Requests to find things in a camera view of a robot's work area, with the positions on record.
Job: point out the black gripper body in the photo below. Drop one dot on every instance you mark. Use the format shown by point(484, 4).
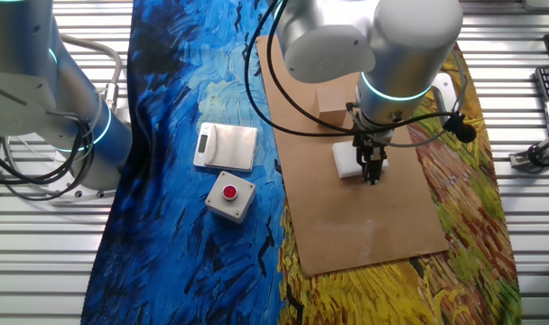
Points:
point(369, 146)

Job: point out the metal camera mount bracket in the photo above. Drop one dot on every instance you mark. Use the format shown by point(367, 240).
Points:
point(523, 160)

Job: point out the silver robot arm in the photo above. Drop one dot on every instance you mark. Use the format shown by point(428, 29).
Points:
point(414, 45)

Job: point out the white sponge block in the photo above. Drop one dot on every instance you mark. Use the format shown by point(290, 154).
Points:
point(344, 160)

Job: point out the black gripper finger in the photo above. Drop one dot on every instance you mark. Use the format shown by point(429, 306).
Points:
point(374, 171)
point(361, 161)

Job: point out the brown cardboard sheet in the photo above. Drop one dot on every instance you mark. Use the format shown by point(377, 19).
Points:
point(337, 216)

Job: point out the silver robot mounting plate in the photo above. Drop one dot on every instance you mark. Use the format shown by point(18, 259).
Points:
point(76, 192)

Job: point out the silver kitchen scale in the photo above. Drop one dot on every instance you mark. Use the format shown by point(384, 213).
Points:
point(225, 146)

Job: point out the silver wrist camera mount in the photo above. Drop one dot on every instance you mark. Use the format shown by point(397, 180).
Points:
point(443, 90)

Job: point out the blue yellow painted tablecloth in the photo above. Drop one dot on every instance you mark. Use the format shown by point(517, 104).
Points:
point(175, 253)

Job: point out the grey box red button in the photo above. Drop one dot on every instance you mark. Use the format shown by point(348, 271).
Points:
point(238, 205)

